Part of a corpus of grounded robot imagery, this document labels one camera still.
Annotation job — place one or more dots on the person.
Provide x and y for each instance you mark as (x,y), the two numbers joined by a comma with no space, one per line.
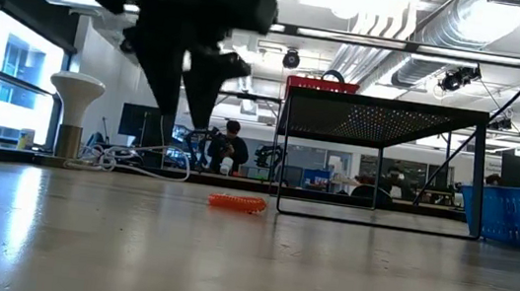
(229,152)

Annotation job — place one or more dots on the black ceiling camera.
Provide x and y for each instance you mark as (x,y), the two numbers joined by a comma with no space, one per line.
(291,59)

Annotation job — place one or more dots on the silver ventilation duct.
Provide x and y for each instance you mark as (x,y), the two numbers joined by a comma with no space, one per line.
(433,32)

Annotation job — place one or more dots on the white mushroom table lamp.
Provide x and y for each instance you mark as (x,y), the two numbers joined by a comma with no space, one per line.
(76,93)

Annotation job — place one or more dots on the large window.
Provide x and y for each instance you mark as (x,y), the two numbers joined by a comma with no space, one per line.
(22,101)

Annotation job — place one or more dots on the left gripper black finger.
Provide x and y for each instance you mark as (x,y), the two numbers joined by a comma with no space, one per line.
(165,84)
(202,93)

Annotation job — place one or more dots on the long ceiling light rail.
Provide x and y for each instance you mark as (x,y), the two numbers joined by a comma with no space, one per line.
(353,37)

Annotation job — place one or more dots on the black ceiling spotlight cluster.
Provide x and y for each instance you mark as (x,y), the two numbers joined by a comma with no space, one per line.
(457,79)

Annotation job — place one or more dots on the blue plastic basket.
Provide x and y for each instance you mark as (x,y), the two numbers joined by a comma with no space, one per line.
(519,217)

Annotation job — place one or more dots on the background black robot arm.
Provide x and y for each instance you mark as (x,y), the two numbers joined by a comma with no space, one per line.
(268,156)
(200,145)

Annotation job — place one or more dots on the black perforated metal shelf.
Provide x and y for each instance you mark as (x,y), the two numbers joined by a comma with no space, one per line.
(378,117)

